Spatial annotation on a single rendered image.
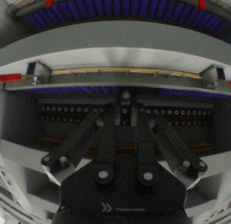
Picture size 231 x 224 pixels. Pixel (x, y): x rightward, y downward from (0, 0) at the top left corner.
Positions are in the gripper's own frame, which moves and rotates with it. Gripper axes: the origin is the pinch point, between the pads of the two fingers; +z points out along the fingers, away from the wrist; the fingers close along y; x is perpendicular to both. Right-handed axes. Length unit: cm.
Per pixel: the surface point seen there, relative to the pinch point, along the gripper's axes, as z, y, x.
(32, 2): 5.7, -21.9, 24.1
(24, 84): -0.5, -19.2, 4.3
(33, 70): -2.9, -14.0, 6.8
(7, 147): -6.6, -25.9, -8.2
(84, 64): -0.7, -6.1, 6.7
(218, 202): -10.3, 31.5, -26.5
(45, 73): -2.1, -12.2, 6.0
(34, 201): -10.9, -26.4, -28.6
